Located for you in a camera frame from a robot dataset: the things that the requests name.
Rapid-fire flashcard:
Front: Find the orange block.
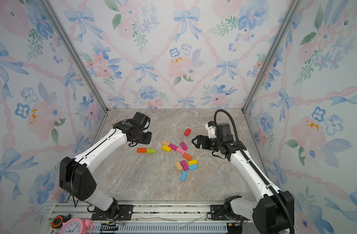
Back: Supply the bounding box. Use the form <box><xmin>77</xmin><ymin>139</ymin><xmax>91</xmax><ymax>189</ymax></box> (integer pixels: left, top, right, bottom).
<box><xmin>137</xmin><ymin>148</ymin><xmax>147</xmax><ymax>153</ymax></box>
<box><xmin>183</xmin><ymin>153</ymin><xmax>193</xmax><ymax>160</ymax></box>

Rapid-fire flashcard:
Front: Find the green block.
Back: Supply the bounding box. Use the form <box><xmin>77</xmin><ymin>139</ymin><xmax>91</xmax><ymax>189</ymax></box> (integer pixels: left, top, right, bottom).
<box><xmin>146</xmin><ymin>149</ymin><xmax>156</xmax><ymax>154</ymax></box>

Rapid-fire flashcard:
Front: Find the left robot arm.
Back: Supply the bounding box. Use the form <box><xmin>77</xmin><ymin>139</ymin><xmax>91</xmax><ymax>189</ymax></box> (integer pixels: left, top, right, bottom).
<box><xmin>59</xmin><ymin>112</ymin><xmax>152</xmax><ymax>219</ymax></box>

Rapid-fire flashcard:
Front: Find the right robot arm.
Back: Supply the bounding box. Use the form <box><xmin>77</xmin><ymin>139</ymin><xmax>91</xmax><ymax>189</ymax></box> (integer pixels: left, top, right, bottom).
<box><xmin>192</xmin><ymin>121</ymin><xmax>295</xmax><ymax>234</ymax></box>

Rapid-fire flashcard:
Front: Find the red block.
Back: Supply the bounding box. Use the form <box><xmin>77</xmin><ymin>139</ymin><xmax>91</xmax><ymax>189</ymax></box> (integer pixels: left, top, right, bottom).
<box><xmin>184</xmin><ymin>128</ymin><xmax>191</xmax><ymax>137</ymax></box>

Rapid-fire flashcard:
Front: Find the magenta block upper right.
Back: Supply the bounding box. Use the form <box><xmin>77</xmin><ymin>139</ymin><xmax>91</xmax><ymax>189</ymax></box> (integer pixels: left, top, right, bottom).
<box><xmin>180</xmin><ymin>142</ymin><xmax>188</xmax><ymax>151</ymax></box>

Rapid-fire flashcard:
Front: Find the magenta block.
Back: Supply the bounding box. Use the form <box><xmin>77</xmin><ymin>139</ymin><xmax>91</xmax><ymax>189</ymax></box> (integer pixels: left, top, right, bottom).
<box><xmin>180</xmin><ymin>160</ymin><xmax>189</xmax><ymax>171</ymax></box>
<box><xmin>169</xmin><ymin>144</ymin><xmax>178</xmax><ymax>151</ymax></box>
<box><xmin>180</xmin><ymin>142</ymin><xmax>188</xmax><ymax>151</ymax></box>

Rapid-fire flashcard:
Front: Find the yellow block lower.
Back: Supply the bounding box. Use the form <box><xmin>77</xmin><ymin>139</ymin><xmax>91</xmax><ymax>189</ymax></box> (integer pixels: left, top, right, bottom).
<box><xmin>188</xmin><ymin>160</ymin><xmax>198</xmax><ymax>166</ymax></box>

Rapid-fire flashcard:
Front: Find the yellow block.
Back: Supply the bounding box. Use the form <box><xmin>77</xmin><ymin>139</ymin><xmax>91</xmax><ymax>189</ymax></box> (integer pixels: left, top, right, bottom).
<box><xmin>188</xmin><ymin>160</ymin><xmax>198</xmax><ymax>166</ymax></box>
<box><xmin>162</xmin><ymin>145</ymin><xmax>171</xmax><ymax>153</ymax></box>

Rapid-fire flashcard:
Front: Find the pink block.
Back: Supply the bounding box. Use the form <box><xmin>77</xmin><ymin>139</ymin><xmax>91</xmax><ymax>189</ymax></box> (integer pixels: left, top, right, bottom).
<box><xmin>176</xmin><ymin>147</ymin><xmax>186</xmax><ymax>155</ymax></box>

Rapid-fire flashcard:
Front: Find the tan block upper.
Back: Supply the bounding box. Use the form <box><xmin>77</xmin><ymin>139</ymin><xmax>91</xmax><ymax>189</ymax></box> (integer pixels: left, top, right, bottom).
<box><xmin>161</xmin><ymin>140</ymin><xmax>170</xmax><ymax>146</ymax></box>

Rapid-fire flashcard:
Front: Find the tan block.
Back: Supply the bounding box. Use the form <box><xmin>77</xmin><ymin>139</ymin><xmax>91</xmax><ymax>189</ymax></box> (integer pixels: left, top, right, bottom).
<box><xmin>161</xmin><ymin>140</ymin><xmax>170</xmax><ymax>146</ymax></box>
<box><xmin>174</xmin><ymin>161</ymin><xmax>183</xmax><ymax>171</ymax></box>

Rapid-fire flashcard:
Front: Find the blue block right lower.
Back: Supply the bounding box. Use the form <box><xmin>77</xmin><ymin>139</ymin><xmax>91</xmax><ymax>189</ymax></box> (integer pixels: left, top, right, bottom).
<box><xmin>188</xmin><ymin>164</ymin><xmax>199</xmax><ymax>171</ymax></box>

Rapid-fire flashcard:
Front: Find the blue block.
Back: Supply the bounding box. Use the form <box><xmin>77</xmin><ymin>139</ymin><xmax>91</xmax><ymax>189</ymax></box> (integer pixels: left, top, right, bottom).
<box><xmin>180</xmin><ymin>171</ymin><xmax>188</xmax><ymax>181</ymax></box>
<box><xmin>188</xmin><ymin>164</ymin><xmax>199</xmax><ymax>171</ymax></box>

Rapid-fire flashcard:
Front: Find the magenta block middle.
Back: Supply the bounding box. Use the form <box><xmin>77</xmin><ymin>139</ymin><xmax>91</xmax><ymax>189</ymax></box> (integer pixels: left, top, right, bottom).
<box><xmin>169</xmin><ymin>144</ymin><xmax>178</xmax><ymax>151</ymax></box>

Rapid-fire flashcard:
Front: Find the magenta block lower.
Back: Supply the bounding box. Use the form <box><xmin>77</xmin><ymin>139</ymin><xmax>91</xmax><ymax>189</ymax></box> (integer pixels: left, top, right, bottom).
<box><xmin>180</xmin><ymin>160</ymin><xmax>189</xmax><ymax>171</ymax></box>

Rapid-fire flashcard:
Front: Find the yellow block upper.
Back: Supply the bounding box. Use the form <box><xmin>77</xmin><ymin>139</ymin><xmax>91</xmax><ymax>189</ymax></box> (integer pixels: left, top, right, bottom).
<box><xmin>162</xmin><ymin>145</ymin><xmax>171</xmax><ymax>153</ymax></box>

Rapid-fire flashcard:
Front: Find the tan block lower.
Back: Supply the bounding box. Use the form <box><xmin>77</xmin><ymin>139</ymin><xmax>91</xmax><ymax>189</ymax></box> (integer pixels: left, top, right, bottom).
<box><xmin>174</xmin><ymin>161</ymin><xmax>183</xmax><ymax>171</ymax></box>

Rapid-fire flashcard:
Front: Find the blue block bottom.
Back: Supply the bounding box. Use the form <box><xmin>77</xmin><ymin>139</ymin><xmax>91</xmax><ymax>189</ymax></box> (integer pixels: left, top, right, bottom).
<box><xmin>180</xmin><ymin>171</ymin><xmax>188</xmax><ymax>181</ymax></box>

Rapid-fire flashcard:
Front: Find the pink alarm clock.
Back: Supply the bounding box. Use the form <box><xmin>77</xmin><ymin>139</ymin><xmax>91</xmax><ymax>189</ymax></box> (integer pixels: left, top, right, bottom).
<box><xmin>59</xmin><ymin>218</ymin><xmax>93</xmax><ymax>234</ymax></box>

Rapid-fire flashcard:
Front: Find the orange black tape measure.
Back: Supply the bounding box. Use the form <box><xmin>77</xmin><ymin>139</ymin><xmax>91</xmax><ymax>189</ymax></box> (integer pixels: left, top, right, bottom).
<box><xmin>51</xmin><ymin>214</ymin><xmax>71</xmax><ymax>229</ymax></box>

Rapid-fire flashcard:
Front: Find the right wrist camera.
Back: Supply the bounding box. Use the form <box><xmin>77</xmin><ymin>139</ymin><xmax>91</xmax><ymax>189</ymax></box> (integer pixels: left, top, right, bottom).
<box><xmin>205</xmin><ymin>121</ymin><xmax>217</xmax><ymax>138</ymax></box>

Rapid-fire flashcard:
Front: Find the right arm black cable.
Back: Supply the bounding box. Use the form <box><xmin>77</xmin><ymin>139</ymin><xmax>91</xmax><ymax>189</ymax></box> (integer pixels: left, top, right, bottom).
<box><xmin>214</xmin><ymin>109</ymin><xmax>295</xmax><ymax>234</ymax></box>

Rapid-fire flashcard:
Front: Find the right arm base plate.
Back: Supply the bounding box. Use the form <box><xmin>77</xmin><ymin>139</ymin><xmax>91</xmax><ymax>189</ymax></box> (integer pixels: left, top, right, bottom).
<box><xmin>206</xmin><ymin>204</ymin><xmax>253</xmax><ymax>222</ymax></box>

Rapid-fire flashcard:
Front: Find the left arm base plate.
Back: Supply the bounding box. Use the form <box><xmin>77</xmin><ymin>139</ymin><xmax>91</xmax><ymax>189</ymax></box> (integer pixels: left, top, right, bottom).
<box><xmin>91</xmin><ymin>204</ymin><xmax>134</xmax><ymax>221</ymax></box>

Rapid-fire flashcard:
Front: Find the white cable duct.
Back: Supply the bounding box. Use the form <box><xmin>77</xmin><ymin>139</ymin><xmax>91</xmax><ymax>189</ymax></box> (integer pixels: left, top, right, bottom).
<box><xmin>93</xmin><ymin>223</ymin><xmax>228</xmax><ymax>234</ymax></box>

